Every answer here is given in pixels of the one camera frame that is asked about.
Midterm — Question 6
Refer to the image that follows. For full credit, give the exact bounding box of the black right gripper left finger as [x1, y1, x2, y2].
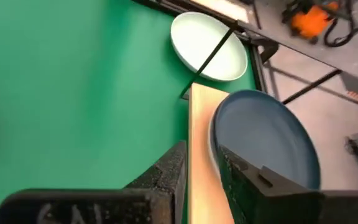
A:
[0, 140, 188, 224]

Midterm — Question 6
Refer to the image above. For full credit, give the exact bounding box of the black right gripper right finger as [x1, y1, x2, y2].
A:
[218, 145, 358, 224]

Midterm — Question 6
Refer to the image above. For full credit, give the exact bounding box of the navy blue plate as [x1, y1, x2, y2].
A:
[211, 89, 322, 191]

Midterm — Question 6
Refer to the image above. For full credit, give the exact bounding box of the mint green plate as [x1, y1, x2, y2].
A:
[170, 11, 249, 82]

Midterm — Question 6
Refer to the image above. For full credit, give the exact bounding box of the wooden shelf with black legs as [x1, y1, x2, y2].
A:
[180, 20, 343, 224]

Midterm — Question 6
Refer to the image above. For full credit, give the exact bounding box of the green table mat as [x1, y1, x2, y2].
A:
[0, 0, 257, 224]

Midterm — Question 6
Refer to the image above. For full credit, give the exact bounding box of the orange and black device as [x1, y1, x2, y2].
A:
[281, 0, 341, 41]

